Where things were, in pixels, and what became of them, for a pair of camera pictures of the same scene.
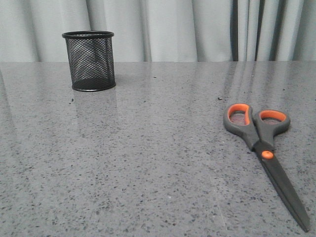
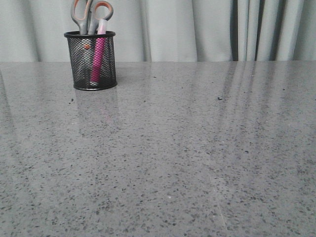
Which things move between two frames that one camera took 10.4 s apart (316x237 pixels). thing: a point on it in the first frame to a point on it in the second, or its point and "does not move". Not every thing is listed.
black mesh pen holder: (91, 58) does not move
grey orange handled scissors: (259, 129) to (89, 24)
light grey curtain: (160, 30) does not move
